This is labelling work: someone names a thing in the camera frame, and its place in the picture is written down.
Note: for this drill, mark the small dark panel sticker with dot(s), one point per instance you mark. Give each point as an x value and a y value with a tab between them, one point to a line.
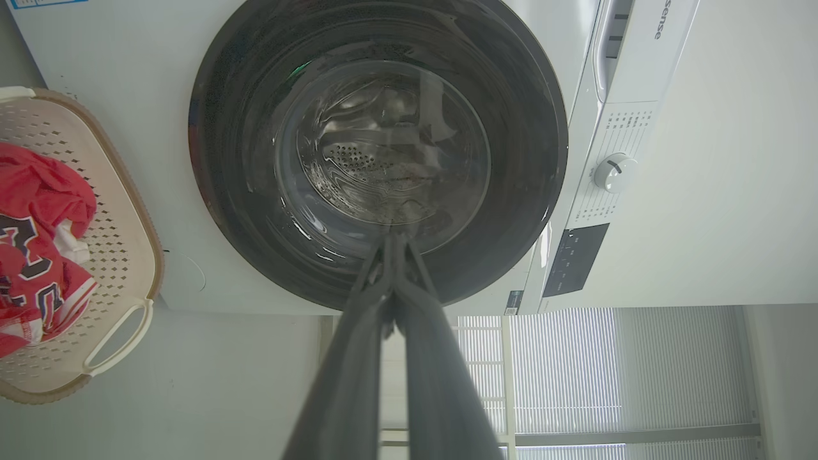
514	303

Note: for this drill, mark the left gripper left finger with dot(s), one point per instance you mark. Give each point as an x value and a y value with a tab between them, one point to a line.
348	370

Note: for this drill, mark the white detergent drawer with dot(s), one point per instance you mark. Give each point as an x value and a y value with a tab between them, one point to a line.
645	51

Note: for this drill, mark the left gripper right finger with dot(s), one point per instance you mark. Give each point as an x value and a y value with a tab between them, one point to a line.
441	396

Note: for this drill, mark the black washer door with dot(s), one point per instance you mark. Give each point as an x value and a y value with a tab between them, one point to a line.
223	160

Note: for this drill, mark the white window blind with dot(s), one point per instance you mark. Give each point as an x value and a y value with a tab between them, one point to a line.
639	370

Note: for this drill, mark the black control display panel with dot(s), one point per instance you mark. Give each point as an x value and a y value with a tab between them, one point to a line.
575	259

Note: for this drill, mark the blue energy label sticker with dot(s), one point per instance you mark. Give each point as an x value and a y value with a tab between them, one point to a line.
45	3

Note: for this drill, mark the steel washing drum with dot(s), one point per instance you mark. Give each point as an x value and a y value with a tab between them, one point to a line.
358	160

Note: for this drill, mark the white washing machine body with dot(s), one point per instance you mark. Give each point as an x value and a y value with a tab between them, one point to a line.
128	57

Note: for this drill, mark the round filter cover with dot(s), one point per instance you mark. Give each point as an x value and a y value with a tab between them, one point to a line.
185	273

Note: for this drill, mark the red basketball jersey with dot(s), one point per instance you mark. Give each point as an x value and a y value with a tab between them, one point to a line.
38	185

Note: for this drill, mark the white program dial knob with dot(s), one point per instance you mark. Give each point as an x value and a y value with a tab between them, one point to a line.
615	173

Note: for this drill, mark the cream perforated laundry basket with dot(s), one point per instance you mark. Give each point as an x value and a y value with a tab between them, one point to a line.
121	243

